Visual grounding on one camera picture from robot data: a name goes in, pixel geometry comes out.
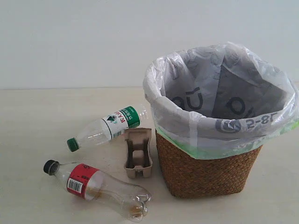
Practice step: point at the clear bottle green label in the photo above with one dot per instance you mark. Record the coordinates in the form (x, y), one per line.
(109, 127)

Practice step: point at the clear bottle red label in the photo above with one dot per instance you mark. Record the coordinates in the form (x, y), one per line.
(92, 184)

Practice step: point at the translucent white bin liner bag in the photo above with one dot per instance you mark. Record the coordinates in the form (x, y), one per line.
(219, 101)

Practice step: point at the brown woven wicker bin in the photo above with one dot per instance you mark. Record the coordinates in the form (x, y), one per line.
(186, 177)

